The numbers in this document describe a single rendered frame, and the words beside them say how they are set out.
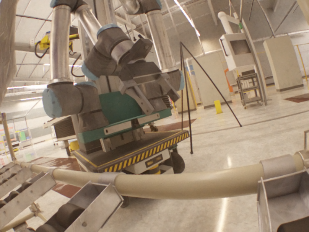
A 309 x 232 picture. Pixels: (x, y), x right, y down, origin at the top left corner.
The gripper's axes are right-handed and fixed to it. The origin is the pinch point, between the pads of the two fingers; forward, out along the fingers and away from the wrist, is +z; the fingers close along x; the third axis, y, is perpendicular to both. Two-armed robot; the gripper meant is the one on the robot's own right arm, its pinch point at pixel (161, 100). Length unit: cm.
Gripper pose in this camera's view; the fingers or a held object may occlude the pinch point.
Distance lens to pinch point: 44.1
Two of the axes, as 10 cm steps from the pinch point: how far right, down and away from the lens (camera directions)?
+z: 5.8, 8.0, -1.5
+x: -6.1, 3.1, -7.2
